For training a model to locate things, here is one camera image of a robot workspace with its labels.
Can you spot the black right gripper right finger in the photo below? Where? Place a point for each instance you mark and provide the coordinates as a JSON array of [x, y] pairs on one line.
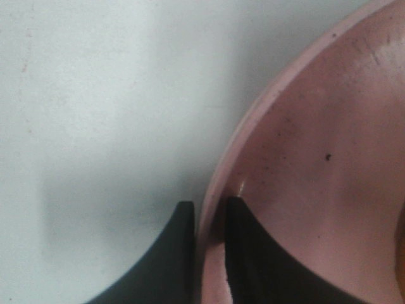
[[259, 270]]

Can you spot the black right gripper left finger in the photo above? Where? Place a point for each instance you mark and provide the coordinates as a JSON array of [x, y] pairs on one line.
[[165, 273]]

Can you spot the pink round plate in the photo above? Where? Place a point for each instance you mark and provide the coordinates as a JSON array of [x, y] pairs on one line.
[[319, 159]]

